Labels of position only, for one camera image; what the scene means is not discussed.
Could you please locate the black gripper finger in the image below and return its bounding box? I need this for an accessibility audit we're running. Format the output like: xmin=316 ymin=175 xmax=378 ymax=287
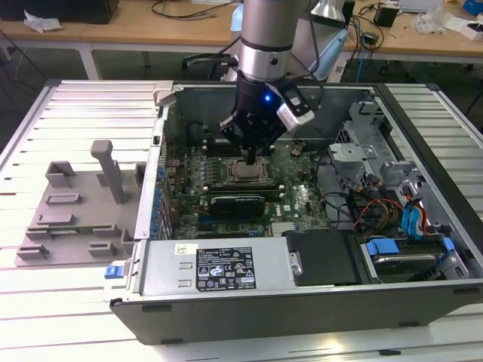
xmin=251 ymin=121 xmax=288 ymax=164
xmin=218 ymin=114 xmax=254 ymax=164

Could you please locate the metal socket cover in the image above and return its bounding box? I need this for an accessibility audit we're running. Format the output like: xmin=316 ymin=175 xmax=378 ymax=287
xmin=229 ymin=157 xmax=269 ymax=184

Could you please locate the CPU socket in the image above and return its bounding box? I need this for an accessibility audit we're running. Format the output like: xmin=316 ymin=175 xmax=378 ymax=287
xmin=226 ymin=155 xmax=272 ymax=185

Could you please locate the green motherboard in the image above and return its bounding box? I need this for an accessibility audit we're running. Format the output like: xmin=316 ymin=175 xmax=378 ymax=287
xmin=162 ymin=141 xmax=333 ymax=241

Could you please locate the black graphics card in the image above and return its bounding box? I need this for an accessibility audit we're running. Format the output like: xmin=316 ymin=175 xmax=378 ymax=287
xmin=208 ymin=193 xmax=268 ymax=219

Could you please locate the black plastic cover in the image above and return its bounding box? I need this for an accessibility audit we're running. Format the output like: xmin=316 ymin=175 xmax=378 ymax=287
xmin=281 ymin=229 xmax=364 ymax=288

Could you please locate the wooden desk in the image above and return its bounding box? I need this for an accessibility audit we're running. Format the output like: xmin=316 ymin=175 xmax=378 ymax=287
xmin=0 ymin=0 xmax=483 ymax=81

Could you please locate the grey power supply unit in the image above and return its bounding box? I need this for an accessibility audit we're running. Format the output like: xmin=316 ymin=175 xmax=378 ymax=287
xmin=138 ymin=239 xmax=294 ymax=297

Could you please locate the hard disk in blue carrier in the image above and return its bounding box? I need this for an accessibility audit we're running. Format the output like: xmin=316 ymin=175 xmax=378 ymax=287
xmin=360 ymin=235 xmax=460 ymax=284

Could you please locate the small black speaker box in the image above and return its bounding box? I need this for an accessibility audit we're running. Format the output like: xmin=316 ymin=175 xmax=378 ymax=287
xmin=373 ymin=5 xmax=400 ymax=28

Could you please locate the grey parts rack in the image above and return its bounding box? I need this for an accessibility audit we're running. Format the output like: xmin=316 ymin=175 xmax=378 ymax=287
xmin=14 ymin=140 xmax=148 ymax=268

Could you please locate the black and grey PC case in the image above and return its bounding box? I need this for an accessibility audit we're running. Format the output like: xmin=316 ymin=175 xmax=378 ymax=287
xmin=102 ymin=81 xmax=483 ymax=346

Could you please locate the white flat device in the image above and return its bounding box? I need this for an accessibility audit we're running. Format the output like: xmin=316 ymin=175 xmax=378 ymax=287
xmin=398 ymin=0 xmax=441 ymax=12

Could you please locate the clear plastic bag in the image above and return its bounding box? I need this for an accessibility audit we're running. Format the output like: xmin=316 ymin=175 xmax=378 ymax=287
xmin=413 ymin=7 xmax=452 ymax=34

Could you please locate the black box on desk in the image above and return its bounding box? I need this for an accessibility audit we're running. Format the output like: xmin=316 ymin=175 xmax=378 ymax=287
xmin=0 ymin=0 xmax=121 ymax=24

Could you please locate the white cardboard box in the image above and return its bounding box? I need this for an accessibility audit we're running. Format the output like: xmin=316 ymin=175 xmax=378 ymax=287
xmin=443 ymin=14 xmax=483 ymax=41

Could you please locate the crumpled white paper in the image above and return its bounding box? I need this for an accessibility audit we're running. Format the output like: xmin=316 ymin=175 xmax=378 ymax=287
xmin=23 ymin=9 xmax=64 ymax=32

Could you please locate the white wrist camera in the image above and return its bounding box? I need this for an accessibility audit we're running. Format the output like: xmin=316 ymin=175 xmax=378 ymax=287
xmin=274 ymin=84 xmax=316 ymax=133

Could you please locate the black camera cable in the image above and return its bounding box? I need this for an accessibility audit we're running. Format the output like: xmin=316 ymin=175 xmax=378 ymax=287
xmin=307 ymin=18 xmax=326 ymax=112
xmin=220 ymin=35 xmax=245 ymax=71

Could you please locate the thick black cable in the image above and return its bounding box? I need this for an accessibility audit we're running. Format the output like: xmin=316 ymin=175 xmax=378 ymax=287
xmin=315 ymin=152 xmax=358 ymax=229

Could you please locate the red wire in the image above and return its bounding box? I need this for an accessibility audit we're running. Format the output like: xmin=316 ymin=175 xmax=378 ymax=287
xmin=354 ymin=198 xmax=404 ymax=231

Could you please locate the yellow wire bundle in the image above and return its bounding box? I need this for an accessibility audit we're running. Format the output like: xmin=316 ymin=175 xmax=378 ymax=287
xmin=378 ymin=206 xmax=400 ymax=228

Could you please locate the blue flat data cable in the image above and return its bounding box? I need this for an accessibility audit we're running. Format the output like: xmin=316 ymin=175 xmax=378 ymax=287
xmin=400 ymin=205 xmax=417 ymax=241
xmin=411 ymin=204 xmax=429 ymax=242

